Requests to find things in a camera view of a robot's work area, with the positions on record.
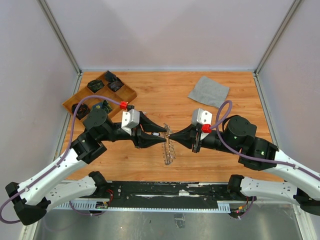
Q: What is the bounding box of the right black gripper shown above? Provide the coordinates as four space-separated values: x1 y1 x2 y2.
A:
168 123 241 154

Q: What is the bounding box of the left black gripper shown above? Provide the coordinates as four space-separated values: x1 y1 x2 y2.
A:
99 111 168 149

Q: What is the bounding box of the metal disc keyring holder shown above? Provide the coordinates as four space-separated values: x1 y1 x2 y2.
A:
161 123 176 166

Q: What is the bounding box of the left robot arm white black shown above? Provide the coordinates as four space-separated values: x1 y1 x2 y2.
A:
5 109 166 226

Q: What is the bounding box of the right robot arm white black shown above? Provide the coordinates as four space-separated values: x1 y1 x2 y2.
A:
169 115 320 216

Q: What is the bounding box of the grey cloth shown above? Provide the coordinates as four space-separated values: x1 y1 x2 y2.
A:
188 76 230 108

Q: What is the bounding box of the blue patterned folded fabric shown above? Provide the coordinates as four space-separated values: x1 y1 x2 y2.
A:
92 100 113 114

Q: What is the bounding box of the dark rolled fabric right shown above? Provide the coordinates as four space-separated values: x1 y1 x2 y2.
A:
107 80 124 92

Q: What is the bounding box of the wooden compartment tray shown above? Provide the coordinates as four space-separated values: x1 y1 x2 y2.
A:
61 70 138 126

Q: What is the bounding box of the dark rolled fabric back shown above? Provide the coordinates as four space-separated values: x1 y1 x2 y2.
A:
104 71 117 83

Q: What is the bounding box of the black rolled belt fabric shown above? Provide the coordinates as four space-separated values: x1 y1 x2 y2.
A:
71 103 91 120

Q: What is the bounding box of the dark green rolled fabric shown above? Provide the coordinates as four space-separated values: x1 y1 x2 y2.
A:
87 79 105 93

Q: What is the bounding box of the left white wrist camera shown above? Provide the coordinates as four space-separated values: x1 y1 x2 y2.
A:
121 109 140 135

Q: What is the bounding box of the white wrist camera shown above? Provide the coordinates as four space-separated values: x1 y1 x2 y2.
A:
191 108 213 126
121 109 140 135

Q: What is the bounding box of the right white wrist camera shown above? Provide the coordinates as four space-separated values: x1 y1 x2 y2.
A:
191 108 213 126

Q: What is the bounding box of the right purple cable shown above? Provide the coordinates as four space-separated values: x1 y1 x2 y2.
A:
201 99 320 181

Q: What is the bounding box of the purple cable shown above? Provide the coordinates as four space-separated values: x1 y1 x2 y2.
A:
0 94 129 224
201 99 320 181

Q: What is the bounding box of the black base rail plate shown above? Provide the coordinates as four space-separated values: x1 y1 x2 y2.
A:
77 180 257 208

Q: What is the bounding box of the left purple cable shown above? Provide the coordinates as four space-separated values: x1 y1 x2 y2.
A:
0 94 129 224

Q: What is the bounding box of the grey slotted cable duct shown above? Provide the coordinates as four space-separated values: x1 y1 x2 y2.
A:
42 201 231 213

